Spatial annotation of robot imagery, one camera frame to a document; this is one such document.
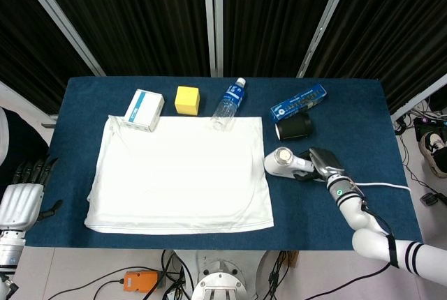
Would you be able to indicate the dark blue table mat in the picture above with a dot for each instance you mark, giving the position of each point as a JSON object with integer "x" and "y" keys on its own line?
{"x": 307, "y": 216}

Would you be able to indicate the black pleated curtain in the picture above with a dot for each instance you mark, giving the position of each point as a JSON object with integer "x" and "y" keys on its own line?
{"x": 28, "y": 49}
{"x": 272, "y": 14}
{"x": 139, "y": 17}
{"x": 394, "y": 24}

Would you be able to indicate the white and blue carton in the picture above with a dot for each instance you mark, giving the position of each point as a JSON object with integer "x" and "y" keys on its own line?
{"x": 145, "y": 110}

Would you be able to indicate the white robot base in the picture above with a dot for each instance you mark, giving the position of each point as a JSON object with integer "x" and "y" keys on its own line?
{"x": 220, "y": 279}

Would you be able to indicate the black and white shoe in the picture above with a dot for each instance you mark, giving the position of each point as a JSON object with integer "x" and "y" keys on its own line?
{"x": 431, "y": 144}

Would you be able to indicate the yellow foam cube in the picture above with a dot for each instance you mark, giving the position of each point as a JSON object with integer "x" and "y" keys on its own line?
{"x": 186, "y": 101}

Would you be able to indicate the long blue cardboard box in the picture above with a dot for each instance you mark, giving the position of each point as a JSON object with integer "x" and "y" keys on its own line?
{"x": 297, "y": 103}

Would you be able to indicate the black electronics box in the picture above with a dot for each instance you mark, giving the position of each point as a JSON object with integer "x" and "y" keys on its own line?
{"x": 427, "y": 122}

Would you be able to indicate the small black floor device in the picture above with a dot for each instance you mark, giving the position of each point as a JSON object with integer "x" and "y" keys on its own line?
{"x": 431, "y": 199}

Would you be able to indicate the clear plastic water bottle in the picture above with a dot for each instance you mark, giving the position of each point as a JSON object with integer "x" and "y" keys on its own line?
{"x": 228, "y": 104}

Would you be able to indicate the grey aluminium frame post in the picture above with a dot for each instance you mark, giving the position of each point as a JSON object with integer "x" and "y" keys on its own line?
{"x": 213, "y": 21}
{"x": 59, "y": 17}
{"x": 324, "y": 21}

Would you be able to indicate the orange floor device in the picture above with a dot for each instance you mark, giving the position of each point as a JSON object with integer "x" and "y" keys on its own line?
{"x": 141, "y": 282}

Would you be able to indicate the grey metal table bracket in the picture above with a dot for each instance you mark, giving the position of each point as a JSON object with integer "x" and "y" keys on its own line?
{"x": 49, "y": 121}

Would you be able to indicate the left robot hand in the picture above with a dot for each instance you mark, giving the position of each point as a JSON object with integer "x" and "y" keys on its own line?
{"x": 19, "y": 202}

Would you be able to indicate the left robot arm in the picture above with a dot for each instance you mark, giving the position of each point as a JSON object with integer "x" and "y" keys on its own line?
{"x": 10, "y": 251}

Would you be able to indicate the white handheld steam iron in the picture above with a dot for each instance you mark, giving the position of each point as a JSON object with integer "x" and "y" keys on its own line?
{"x": 284, "y": 164}

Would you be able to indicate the white t-shirt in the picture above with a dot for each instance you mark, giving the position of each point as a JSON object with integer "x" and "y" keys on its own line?
{"x": 181, "y": 174}

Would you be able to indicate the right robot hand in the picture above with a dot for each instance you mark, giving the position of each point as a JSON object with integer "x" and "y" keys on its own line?
{"x": 326, "y": 165}

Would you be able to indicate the grey aluminium frame rail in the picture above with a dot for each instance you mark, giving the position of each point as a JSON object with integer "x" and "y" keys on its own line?
{"x": 419, "y": 96}
{"x": 24, "y": 99}

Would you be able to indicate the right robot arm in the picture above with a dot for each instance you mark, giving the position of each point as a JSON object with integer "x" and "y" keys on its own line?
{"x": 370, "y": 240}

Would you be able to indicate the black cylindrical cup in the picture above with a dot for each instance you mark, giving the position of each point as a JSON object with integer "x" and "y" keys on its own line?
{"x": 297, "y": 127}

